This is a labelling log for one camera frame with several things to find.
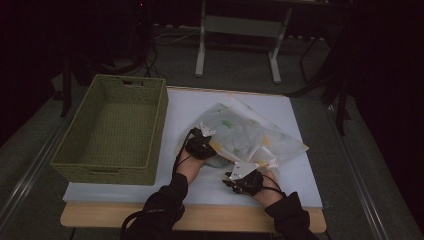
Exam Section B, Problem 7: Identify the person's right hand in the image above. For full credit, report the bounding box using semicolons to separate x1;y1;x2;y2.
253;170;284;208

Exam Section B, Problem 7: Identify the white floor cable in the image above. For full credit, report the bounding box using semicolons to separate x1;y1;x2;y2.
154;30;201;46

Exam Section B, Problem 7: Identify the black metal frame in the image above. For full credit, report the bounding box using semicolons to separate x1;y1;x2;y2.
288;19;353;136

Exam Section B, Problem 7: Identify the leaf-print mesh laundry bag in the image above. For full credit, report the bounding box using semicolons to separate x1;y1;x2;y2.
181;95;309;169

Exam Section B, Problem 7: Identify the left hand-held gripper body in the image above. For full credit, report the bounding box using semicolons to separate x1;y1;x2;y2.
184;122;218;160

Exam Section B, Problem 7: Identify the person's left hand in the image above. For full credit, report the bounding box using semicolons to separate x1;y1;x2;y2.
175;155;204;185

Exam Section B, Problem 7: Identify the black floor stand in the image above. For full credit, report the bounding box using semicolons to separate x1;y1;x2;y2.
59;49;151;118

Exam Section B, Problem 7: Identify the green woven basket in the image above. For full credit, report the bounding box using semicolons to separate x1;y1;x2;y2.
49;73;169;185

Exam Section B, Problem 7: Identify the aluminium floor rail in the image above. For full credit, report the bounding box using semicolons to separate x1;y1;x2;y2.
0;109;78;218
326;103;391;240

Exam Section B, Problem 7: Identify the black floor cable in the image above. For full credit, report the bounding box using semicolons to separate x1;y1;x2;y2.
143;43;168;81

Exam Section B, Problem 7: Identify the white table mat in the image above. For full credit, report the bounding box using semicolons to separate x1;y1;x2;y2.
62;87;324;209

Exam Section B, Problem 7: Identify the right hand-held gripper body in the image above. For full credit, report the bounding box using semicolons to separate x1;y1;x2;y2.
230;162;265;197

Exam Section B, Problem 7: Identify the white metal stand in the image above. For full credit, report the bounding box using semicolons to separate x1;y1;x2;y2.
194;0;294;84

